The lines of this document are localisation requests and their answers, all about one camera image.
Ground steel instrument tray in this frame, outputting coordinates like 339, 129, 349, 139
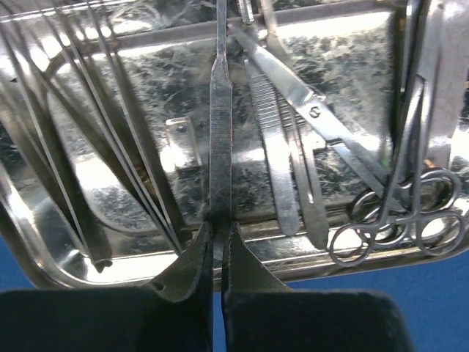
1, 1, 468, 288

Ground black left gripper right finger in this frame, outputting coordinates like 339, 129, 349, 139
222, 222, 414, 351

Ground steel tweezers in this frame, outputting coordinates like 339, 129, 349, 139
244, 57, 300, 235

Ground steel surgical scissors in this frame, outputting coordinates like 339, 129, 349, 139
229, 22, 465, 246

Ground steel flat forceps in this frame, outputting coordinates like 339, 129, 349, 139
285, 108, 329, 249

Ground thin steel needle probe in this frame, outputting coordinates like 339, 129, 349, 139
1, 26, 111, 272

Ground blue surgical cloth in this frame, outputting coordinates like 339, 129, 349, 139
0, 234, 469, 352

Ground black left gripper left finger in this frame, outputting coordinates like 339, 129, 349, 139
1, 222, 213, 351

